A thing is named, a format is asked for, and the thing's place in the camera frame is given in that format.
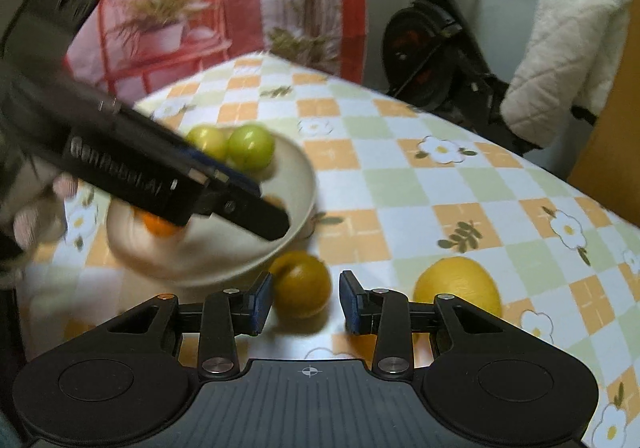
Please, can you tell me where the person's left hand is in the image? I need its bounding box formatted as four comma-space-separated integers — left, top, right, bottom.
12, 175, 81, 251

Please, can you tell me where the white quilted blanket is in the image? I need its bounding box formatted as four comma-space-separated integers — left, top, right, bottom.
500, 0, 637, 149

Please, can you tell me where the checkered flower tablecloth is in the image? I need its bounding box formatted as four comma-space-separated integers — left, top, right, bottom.
15, 51, 640, 448

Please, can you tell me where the printed wall backdrop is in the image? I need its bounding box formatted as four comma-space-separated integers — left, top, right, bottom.
50, 0, 373, 104

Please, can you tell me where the small orange-red fruit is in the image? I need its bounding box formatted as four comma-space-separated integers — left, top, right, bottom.
142, 213, 183, 237

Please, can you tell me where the wooden board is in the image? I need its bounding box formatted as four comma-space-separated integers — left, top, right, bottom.
567, 73, 640, 229

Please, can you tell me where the large yellow lemon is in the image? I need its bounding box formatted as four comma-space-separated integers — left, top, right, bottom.
413, 257, 502, 324

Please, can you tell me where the yellow-green round fruit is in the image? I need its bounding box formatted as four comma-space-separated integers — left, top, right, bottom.
185, 125, 231, 161

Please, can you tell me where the cream bowl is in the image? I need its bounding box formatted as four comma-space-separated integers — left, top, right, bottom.
106, 125, 318, 289

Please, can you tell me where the black exercise bike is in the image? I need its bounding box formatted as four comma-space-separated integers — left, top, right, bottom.
381, 0, 601, 156

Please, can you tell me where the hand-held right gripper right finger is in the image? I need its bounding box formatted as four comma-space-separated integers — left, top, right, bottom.
339, 271, 506, 377

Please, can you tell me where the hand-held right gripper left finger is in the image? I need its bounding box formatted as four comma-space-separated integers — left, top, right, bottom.
107, 272, 274, 377

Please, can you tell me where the dark orange tangerine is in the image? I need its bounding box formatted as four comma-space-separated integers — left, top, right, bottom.
269, 251, 333, 320

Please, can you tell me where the green round fruit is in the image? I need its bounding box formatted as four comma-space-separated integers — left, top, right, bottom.
227, 124, 276, 172

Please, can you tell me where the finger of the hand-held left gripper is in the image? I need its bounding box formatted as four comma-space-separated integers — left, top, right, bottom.
197, 181, 292, 242
180, 143, 264, 199

